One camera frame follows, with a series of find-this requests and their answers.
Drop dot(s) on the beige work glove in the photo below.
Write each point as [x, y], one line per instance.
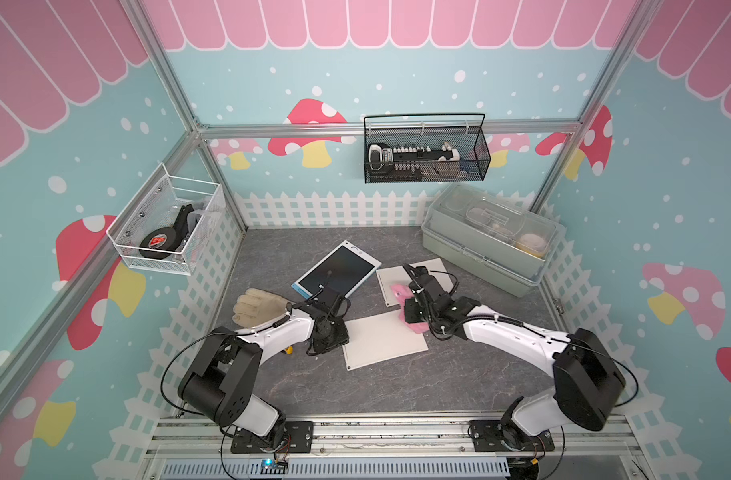
[258, 307]

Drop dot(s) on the blue framed drawing tablet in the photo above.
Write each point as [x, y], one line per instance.
[344, 270]

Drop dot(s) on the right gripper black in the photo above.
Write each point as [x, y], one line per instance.
[409, 310]

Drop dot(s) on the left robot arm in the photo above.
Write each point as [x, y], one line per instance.
[219, 383]

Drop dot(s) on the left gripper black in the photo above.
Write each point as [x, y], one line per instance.
[342, 338]

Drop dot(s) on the black tape roll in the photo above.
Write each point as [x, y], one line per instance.
[160, 243]

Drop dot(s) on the white drawing tablet front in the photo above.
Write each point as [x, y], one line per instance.
[397, 276]

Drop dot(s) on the green translucent storage box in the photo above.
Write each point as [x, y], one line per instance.
[491, 238]

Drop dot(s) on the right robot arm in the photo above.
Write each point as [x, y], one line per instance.
[587, 381]

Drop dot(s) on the black wire mesh basket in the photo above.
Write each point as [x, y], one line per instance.
[426, 147]

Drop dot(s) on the pink cleaning cloth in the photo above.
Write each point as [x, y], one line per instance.
[403, 294]

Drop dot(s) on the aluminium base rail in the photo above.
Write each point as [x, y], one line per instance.
[398, 446]

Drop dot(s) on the white drawing tablet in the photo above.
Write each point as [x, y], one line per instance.
[397, 276]
[379, 338]

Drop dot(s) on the clear acrylic wall bin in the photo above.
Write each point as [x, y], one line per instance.
[193, 207]

